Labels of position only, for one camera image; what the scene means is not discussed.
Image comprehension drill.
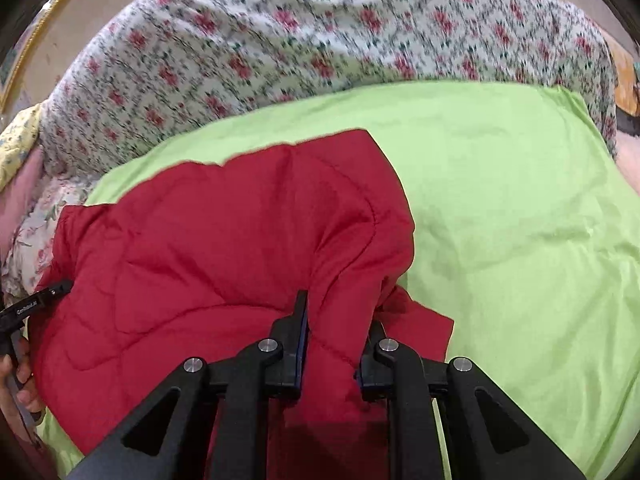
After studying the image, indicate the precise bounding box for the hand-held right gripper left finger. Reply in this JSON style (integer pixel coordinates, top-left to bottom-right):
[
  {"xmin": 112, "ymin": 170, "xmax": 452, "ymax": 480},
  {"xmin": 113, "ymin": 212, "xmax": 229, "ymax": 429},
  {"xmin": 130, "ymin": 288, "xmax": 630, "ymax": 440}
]
[{"xmin": 65, "ymin": 290, "xmax": 311, "ymax": 480}]

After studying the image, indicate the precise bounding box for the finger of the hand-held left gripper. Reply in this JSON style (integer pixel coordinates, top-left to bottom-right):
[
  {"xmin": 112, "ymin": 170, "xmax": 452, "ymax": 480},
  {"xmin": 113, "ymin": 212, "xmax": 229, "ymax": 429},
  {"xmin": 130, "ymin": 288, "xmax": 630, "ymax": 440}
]
[{"xmin": 39, "ymin": 280, "xmax": 74, "ymax": 306}]

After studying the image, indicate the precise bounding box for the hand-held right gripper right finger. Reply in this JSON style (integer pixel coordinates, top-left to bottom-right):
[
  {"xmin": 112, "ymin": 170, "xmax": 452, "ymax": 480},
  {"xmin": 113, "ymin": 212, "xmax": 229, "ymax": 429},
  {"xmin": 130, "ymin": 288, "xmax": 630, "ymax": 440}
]
[{"xmin": 354, "ymin": 320, "xmax": 587, "ymax": 480}]

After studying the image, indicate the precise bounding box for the red quilted jacket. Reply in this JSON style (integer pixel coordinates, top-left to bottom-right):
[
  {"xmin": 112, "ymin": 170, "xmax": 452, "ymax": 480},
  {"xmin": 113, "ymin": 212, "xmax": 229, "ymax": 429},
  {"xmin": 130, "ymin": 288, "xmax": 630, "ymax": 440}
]
[{"xmin": 27, "ymin": 129, "xmax": 455, "ymax": 480}]

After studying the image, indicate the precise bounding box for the person's left hand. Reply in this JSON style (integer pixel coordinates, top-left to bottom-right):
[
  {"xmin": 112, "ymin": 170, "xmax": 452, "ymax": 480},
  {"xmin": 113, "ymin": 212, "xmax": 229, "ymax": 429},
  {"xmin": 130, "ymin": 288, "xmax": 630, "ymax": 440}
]
[{"xmin": 0, "ymin": 337, "xmax": 47, "ymax": 414}]

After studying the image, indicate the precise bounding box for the pastel floral pillow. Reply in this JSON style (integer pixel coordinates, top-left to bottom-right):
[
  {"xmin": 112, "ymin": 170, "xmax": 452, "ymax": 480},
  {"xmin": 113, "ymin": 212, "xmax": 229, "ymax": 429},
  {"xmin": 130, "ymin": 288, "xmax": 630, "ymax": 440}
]
[{"xmin": 0, "ymin": 175, "xmax": 101, "ymax": 306}]

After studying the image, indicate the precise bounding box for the pink pillow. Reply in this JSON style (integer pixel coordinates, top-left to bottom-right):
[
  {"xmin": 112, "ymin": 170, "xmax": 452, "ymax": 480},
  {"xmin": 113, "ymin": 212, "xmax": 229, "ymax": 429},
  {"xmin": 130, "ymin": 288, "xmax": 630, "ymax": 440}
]
[{"xmin": 0, "ymin": 152, "xmax": 51, "ymax": 251}]

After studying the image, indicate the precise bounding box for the yellow floral cloth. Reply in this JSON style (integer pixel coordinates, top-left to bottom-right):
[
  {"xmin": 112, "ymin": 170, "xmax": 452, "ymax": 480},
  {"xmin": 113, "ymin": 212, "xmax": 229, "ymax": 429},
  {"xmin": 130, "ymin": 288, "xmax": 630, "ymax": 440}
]
[{"xmin": 0, "ymin": 102, "xmax": 44, "ymax": 194}]

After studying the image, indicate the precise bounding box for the green bed sheet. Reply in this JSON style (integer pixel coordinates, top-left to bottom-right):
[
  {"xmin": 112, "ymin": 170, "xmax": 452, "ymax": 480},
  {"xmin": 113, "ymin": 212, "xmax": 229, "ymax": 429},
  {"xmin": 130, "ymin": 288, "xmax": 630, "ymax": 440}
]
[{"xmin": 35, "ymin": 81, "xmax": 640, "ymax": 480}]

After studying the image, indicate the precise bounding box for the rose print quilt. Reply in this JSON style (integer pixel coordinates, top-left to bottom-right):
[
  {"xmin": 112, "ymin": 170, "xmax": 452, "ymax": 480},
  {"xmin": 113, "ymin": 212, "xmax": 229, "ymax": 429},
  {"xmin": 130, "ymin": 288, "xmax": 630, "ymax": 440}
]
[{"xmin": 37, "ymin": 0, "xmax": 619, "ymax": 196}]

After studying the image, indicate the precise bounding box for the peach cloth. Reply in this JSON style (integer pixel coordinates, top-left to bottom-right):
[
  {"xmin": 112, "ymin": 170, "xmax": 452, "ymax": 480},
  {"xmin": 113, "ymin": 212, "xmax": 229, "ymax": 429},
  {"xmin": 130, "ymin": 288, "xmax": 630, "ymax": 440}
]
[{"xmin": 614, "ymin": 132, "xmax": 640, "ymax": 188}]

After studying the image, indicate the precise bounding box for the orange cloth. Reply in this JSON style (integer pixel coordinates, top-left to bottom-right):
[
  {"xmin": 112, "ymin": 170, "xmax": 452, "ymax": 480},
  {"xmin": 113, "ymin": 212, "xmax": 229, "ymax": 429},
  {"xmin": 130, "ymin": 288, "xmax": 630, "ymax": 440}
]
[{"xmin": 604, "ymin": 35, "xmax": 640, "ymax": 116}]

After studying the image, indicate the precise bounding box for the gold picture frame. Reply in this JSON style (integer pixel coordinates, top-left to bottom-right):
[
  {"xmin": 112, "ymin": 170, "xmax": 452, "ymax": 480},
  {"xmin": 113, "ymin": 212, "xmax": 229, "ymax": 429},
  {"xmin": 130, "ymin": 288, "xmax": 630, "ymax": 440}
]
[{"xmin": 0, "ymin": 0, "xmax": 99, "ymax": 117}]

